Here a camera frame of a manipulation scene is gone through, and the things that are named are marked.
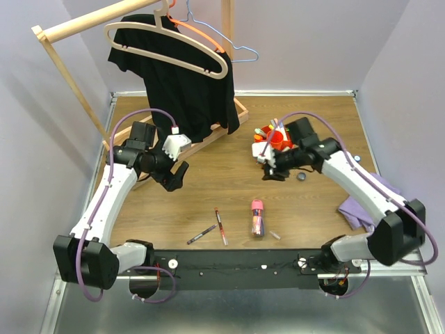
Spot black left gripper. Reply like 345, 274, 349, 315
146, 139, 189, 191

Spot orange round pen organizer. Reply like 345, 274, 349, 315
260, 125, 294, 151

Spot small grey round cap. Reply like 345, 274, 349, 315
296, 172, 307, 182

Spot orange black highlighter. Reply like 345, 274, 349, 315
254, 134, 265, 143

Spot blue capped white marker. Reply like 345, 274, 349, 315
277, 122, 286, 136

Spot mint green highlighter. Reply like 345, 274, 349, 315
254, 128, 266, 138

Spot red clear pen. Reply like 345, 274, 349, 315
215, 207, 229, 246

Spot pink lidded pen tube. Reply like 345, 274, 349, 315
251, 200, 264, 237

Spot dark purple pen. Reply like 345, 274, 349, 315
186, 224, 217, 245

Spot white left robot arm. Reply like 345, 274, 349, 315
53, 122, 191, 290

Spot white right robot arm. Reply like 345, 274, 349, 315
252, 117, 426, 273

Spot wooden clothes rack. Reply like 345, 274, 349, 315
31, 1, 249, 161

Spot black t-shirt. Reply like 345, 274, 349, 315
108, 29, 240, 143

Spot small clear pen cap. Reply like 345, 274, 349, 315
270, 231, 281, 240

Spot purple cloth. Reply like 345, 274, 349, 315
338, 173, 402, 232

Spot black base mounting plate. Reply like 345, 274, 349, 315
114, 248, 362, 291

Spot orange hanger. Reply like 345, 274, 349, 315
167, 14, 225, 54

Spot beige plastic hanger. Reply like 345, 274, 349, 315
104, 0, 229, 80

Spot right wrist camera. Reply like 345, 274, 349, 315
252, 141, 276, 175

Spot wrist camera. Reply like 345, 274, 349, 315
252, 141, 276, 175
162, 134, 192, 161

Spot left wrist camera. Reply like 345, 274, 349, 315
162, 134, 192, 161

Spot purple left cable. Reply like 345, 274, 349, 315
75, 108, 180, 304

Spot purple cable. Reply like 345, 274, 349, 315
75, 108, 180, 304
260, 111, 438, 300

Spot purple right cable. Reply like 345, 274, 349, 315
260, 111, 438, 300

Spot blue wire hanger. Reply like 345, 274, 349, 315
181, 1, 259, 63

